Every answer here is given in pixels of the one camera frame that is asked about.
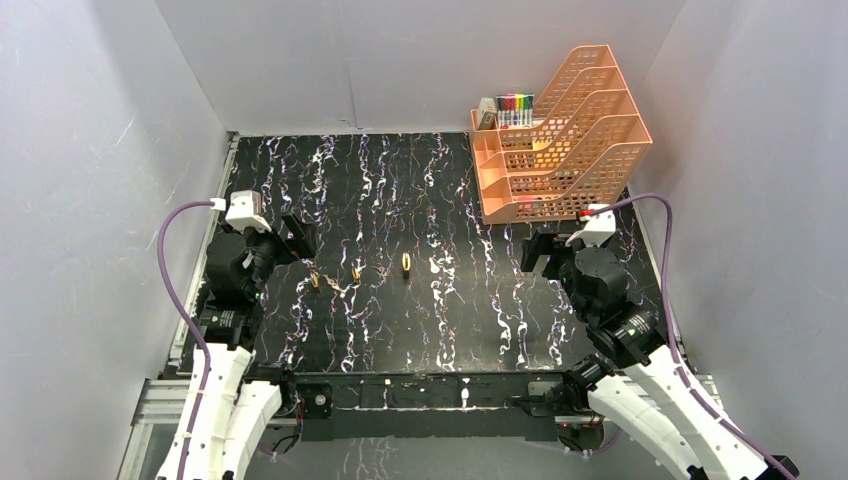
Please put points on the grey eraser box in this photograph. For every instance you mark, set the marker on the grey eraser box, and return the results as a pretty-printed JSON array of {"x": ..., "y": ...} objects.
[{"x": 486, "y": 114}]

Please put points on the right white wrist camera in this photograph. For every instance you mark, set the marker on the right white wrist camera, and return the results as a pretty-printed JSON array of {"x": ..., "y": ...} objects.
[{"x": 599, "y": 224}]

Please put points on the large brass padlock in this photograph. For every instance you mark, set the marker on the large brass padlock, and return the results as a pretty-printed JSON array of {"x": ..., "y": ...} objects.
[{"x": 406, "y": 263}]

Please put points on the aluminium front rail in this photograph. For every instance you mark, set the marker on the aluminium front rail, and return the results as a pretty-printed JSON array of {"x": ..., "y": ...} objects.
[{"x": 464, "y": 418}]

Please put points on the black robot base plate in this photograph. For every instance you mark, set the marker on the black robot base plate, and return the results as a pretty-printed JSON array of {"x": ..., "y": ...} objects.
[{"x": 430, "y": 404}]

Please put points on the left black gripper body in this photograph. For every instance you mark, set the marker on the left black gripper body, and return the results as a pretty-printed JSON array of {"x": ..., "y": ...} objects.
[{"x": 289, "y": 235}]

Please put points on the aluminium left side rail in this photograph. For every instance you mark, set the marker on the aluminium left side rail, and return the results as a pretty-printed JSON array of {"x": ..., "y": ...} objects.
[{"x": 182, "y": 332}]

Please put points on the aluminium rail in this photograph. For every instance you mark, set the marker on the aluminium rail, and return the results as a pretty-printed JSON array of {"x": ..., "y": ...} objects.
[
  {"x": 464, "y": 418},
  {"x": 182, "y": 332}
]

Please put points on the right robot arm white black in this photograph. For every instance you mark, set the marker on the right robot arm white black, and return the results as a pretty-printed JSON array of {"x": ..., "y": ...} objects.
[{"x": 634, "y": 379}]

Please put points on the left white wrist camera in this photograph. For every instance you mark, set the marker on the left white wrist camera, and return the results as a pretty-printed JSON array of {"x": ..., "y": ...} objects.
[{"x": 243, "y": 210}]

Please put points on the coloured marker pen set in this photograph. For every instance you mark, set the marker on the coloured marker pen set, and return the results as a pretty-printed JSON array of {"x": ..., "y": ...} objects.
[{"x": 515, "y": 110}]

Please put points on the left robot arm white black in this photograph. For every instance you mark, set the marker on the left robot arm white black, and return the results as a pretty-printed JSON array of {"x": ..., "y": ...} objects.
[{"x": 225, "y": 414}]

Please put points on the orange plastic file organizer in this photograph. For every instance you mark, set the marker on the orange plastic file organizer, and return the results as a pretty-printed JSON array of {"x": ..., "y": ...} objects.
[{"x": 587, "y": 140}]

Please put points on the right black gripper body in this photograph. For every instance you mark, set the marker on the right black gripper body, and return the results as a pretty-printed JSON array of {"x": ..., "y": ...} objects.
[{"x": 558, "y": 265}]

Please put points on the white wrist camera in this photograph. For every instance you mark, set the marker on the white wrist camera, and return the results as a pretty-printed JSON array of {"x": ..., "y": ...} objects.
[
  {"x": 599, "y": 224},
  {"x": 243, "y": 210}
]

